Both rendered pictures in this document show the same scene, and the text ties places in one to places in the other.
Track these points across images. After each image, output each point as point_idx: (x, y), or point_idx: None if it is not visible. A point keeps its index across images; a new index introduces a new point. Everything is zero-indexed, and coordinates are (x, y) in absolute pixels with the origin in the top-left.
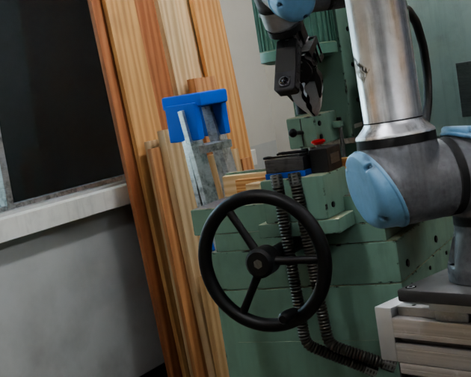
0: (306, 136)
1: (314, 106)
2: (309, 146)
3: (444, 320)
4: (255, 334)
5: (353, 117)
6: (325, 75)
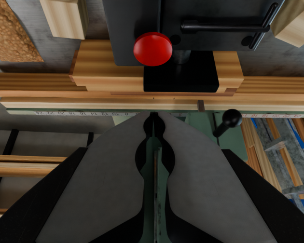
0: (207, 127)
1: (132, 123)
2: (202, 112)
3: None
4: None
5: (157, 170)
6: None
